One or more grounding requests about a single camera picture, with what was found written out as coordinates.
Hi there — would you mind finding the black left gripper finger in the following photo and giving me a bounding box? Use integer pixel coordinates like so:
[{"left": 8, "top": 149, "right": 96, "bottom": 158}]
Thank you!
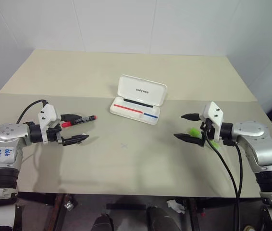
[
  {"left": 62, "top": 134, "right": 90, "bottom": 147},
  {"left": 60, "top": 114, "right": 83, "bottom": 122}
]

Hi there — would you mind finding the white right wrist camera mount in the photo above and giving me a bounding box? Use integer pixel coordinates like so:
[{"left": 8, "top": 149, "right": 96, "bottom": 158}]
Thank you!
[{"left": 202, "top": 101, "right": 224, "bottom": 141}]

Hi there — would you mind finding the thin black pen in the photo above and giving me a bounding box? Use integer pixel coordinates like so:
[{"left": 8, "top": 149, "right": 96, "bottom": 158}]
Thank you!
[{"left": 123, "top": 98, "right": 153, "bottom": 108}]

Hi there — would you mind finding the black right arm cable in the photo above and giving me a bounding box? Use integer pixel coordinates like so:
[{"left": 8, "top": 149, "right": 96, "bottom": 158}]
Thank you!
[
  {"left": 204, "top": 120, "right": 239, "bottom": 231},
  {"left": 223, "top": 141, "right": 245, "bottom": 200}
]

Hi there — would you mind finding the dark rounded shape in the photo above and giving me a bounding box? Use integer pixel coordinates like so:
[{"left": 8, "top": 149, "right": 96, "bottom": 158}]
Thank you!
[
  {"left": 94, "top": 214, "right": 114, "bottom": 231},
  {"left": 148, "top": 206, "right": 183, "bottom": 231}
]

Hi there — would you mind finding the green highlighter pen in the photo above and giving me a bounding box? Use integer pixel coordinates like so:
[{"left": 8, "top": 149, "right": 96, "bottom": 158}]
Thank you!
[{"left": 189, "top": 127, "right": 221, "bottom": 150}]

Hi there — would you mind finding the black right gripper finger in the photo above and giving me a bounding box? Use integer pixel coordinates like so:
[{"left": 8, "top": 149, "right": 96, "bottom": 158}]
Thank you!
[
  {"left": 181, "top": 112, "right": 203, "bottom": 122},
  {"left": 173, "top": 133, "right": 205, "bottom": 147}
]

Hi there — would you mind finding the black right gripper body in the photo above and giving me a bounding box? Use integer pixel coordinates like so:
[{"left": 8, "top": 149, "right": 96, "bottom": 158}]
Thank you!
[{"left": 199, "top": 119, "right": 215, "bottom": 146}]

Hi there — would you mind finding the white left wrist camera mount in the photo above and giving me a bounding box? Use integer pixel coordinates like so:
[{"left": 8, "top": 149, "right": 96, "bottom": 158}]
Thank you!
[{"left": 37, "top": 103, "right": 62, "bottom": 145}]

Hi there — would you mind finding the black marker with red cap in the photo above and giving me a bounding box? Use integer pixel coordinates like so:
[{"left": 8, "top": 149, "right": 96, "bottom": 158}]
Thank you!
[{"left": 61, "top": 115, "right": 98, "bottom": 128}]

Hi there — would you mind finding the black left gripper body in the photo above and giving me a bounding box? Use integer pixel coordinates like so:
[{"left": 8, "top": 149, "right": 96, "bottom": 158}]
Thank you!
[{"left": 46, "top": 127, "right": 64, "bottom": 146}]

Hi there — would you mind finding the white pen case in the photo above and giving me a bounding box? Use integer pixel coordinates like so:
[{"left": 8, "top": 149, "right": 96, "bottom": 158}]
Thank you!
[{"left": 110, "top": 74, "right": 167, "bottom": 125}]

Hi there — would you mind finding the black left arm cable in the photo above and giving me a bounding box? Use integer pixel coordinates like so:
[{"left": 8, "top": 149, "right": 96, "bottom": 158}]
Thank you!
[{"left": 16, "top": 99, "right": 48, "bottom": 124}]

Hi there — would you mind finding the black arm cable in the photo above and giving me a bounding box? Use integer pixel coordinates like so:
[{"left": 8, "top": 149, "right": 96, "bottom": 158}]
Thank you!
[
  {"left": 16, "top": 99, "right": 48, "bottom": 124},
  {"left": 204, "top": 120, "right": 239, "bottom": 231},
  {"left": 223, "top": 141, "right": 245, "bottom": 200}
]

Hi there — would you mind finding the crumpled white paper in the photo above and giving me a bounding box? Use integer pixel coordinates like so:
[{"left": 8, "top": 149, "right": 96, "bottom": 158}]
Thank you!
[{"left": 166, "top": 199, "right": 186, "bottom": 214}]

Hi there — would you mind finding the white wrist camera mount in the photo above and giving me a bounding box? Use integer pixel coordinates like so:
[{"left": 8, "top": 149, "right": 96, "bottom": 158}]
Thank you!
[
  {"left": 37, "top": 103, "right": 62, "bottom": 145},
  {"left": 202, "top": 101, "right": 224, "bottom": 141}
]

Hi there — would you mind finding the rusty metal table leg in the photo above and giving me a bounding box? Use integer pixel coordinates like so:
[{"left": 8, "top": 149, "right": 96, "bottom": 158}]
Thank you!
[
  {"left": 188, "top": 199, "right": 200, "bottom": 231},
  {"left": 43, "top": 194, "right": 66, "bottom": 231}
]

